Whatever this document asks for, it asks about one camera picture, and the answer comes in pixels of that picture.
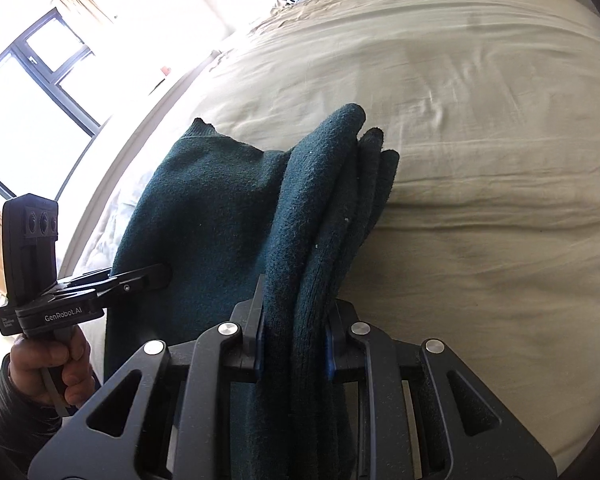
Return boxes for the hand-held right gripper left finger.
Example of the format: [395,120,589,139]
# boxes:
[29,274,268,480]

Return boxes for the beige curtain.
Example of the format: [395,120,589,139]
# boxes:
[51,0,117,27]

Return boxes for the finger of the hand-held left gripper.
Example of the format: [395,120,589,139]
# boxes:
[92,263,174,306]
[55,268,112,297]

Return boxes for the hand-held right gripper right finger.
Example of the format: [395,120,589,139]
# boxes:
[324,301,558,480]

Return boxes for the person's left forearm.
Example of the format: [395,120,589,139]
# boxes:
[0,354,63,480]

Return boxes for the dark teal knit sweater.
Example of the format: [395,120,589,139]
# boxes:
[102,102,401,480]

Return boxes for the bed with beige sheet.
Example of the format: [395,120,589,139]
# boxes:
[60,0,600,476]

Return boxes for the person's left hand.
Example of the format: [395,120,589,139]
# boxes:
[8,327,99,413]

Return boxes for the dark framed window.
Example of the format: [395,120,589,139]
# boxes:
[0,5,107,201]

